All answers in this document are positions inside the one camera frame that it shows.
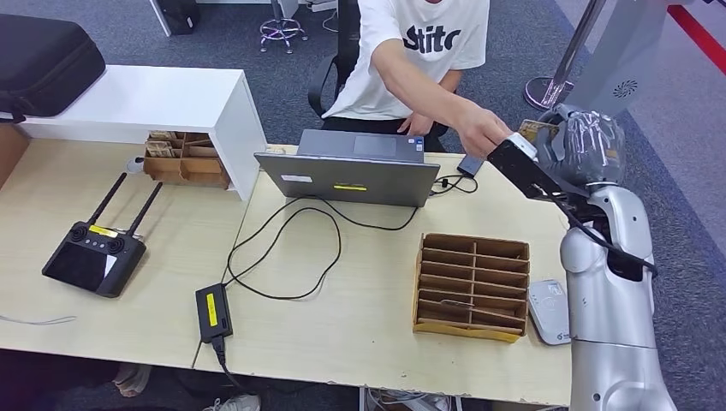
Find person's right hand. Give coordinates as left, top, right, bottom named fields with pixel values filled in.
left=453, top=102, right=515, bottom=160

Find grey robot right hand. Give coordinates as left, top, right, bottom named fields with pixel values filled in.
left=533, top=104, right=627, bottom=191

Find person's left hand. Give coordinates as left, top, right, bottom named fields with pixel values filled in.
left=396, top=111, right=435, bottom=137

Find room key card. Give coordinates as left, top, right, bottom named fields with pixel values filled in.
left=517, top=119, right=560, bottom=144

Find person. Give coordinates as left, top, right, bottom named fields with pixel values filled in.
left=320, top=0, right=515, bottom=160

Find large cardboard card organizer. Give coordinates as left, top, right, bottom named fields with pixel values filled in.
left=413, top=232, right=532, bottom=344

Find grey-white card reader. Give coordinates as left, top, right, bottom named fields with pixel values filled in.
left=528, top=279, right=572, bottom=347

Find small black external drive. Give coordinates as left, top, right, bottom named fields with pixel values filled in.
left=456, top=154, right=485, bottom=178

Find grey laptop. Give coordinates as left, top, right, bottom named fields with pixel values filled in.
left=254, top=129, right=441, bottom=209

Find grey kiosk stand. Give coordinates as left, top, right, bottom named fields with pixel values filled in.
left=567, top=0, right=670, bottom=117

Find chrome stool base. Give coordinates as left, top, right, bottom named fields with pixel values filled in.
left=259, top=0, right=309, bottom=56

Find small cardboard organizer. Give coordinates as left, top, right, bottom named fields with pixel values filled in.
left=142, top=131, right=232, bottom=191

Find cards in small organizer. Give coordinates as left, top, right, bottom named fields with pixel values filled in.
left=146, top=132, right=178, bottom=160

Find black computer tower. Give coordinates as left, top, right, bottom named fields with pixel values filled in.
left=149, top=0, right=200, bottom=39

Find white desk shelf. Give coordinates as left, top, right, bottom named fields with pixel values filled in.
left=18, top=65, right=269, bottom=202

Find black power adapter yellow label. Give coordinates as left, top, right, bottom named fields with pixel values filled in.
left=194, top=283, right=235, bottom=345

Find white sneaker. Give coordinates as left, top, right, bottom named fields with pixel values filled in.
left=205, top=395, right=262, bottom=411

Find black remote controller with antennas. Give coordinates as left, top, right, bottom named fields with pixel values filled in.
left=41, top=172, right=164, bottom=300

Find black carrying case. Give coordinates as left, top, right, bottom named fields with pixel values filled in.
left=0, top=14, right=107, bottom=124

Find pale shoe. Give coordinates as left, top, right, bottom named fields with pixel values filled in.
left=113, top=364, right=153, bottom=399

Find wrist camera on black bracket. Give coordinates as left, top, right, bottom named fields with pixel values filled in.
left=487, top=133, right=580, bottom=200

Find black external drive cable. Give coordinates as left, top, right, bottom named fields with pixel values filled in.
left=429, top=174, right=479, bottom=198

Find chrome stanchion post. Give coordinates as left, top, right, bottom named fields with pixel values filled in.
left=524, top=0, right=608, bottom=111

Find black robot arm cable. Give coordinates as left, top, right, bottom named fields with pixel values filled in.
left=552, top=195, right=659, bottom=279

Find black adapter to laptop cable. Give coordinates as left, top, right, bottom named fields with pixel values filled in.
left=224, top=196, right=420, bottom=302

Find white cable bundle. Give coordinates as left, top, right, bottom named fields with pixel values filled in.
left=362, top=390, right=455, bottom=411

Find black mains power cord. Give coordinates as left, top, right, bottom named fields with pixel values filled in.
left=211, top=338, right=245, bottom=392

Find thin white cable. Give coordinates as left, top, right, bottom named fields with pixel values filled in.
left=0, top=314, right=78, bottom=327

